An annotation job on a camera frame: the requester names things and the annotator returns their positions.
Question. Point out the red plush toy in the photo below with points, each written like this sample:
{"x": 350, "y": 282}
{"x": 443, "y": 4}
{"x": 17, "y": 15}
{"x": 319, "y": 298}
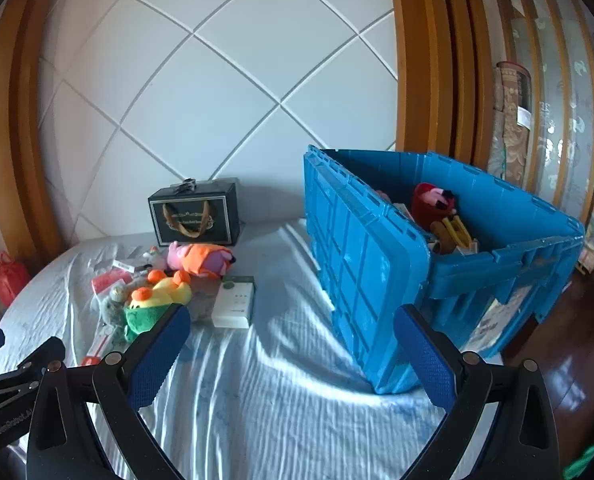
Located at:
{"x": 427, "y": 210}

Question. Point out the wooden toy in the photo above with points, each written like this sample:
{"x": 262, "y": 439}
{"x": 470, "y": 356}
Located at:
{"x": 452, "y": 232}

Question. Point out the clear plastic package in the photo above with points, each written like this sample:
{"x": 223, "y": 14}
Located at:
{"x": 204, "y": 300}

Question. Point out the blue plastic storage crate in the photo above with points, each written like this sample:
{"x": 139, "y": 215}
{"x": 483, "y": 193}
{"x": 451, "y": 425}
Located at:
{"x": 357, "y": 270}

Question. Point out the pink tissue pack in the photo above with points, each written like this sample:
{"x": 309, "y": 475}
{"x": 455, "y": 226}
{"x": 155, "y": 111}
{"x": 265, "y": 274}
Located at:
{"x": 108, "y": 280}

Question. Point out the green patterned cloth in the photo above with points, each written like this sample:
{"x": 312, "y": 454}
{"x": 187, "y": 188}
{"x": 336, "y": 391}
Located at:
{"x": 592, "y": 460}

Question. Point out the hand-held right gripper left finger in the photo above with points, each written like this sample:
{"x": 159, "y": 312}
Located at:
{"x": 159, "y": 355}

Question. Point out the small white and pink box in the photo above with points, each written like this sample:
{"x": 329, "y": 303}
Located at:
{"x": 127, "y": 264}

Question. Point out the pink and orange plush toy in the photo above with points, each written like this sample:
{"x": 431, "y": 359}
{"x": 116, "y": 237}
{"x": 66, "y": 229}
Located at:
{"x": 202, "y": 257}

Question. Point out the red bag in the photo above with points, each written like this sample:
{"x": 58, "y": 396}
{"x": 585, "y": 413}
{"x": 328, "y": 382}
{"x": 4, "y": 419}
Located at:
{"x": 9, "y": 280}

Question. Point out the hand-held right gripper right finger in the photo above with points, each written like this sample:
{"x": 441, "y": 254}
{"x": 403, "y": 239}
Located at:
{"x": 424, "y": 360}

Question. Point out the white flat box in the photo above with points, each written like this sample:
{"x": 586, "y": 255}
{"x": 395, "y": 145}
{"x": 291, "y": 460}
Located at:
{"x": 234, "y": 305}

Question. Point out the grey plush toy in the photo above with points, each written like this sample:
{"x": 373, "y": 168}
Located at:
{"x": 112, "y": 307}

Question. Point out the wooden wall frame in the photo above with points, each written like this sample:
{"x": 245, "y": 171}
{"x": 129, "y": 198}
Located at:
{"x": 22, "y": 110}
{"x": 427, "y": 60}

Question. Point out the yellow duck plush toy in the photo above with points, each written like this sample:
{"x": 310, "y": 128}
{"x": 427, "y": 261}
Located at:
{"x": 159, "y": 292}

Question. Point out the red and white tube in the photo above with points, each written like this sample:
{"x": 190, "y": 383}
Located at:
{"x": 99, "y": 345}

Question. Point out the wooden frosted glass partition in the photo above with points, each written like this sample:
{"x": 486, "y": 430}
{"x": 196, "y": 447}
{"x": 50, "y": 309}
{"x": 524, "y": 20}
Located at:
{"x": 562, "y": 110}

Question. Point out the rolled patterned carpet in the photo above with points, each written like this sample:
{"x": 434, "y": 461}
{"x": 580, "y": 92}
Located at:
{"x": 509, "y": 125}

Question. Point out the black gift bag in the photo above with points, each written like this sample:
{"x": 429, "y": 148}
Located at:
{"x": 222, "y": 220}

